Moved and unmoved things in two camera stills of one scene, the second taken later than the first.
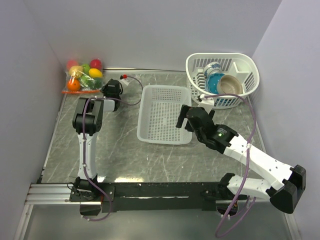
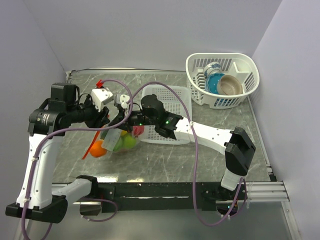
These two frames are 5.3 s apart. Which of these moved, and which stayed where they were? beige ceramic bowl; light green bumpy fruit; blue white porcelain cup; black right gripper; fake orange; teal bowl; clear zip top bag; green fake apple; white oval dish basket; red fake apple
Moved: light green bumpy fruit; fake orange; red fake apple; clear zip top bag; black right gripper; green fake apple
Stayed: beige ceramic bowl; teal bowl; blue white porcelain cup; white oval dish basket
